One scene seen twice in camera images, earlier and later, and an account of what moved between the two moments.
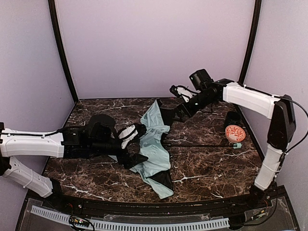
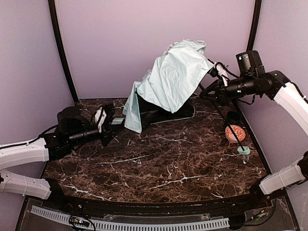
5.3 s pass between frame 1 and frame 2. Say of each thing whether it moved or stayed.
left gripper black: moved
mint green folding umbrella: moved
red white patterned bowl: stayed
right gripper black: moved
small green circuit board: stayed
